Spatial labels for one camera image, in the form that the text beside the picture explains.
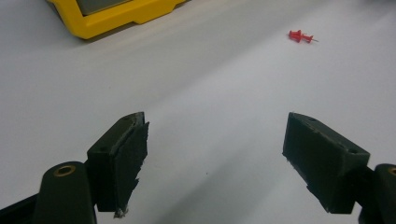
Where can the yellow organizer box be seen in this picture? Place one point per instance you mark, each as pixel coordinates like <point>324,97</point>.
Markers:
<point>102,25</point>

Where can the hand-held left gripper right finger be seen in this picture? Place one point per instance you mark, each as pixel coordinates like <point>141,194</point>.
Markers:
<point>327,165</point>

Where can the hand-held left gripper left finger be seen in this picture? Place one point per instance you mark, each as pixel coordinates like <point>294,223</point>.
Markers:
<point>116,161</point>

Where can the red push pin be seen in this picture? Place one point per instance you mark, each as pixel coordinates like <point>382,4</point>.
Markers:
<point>295,35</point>

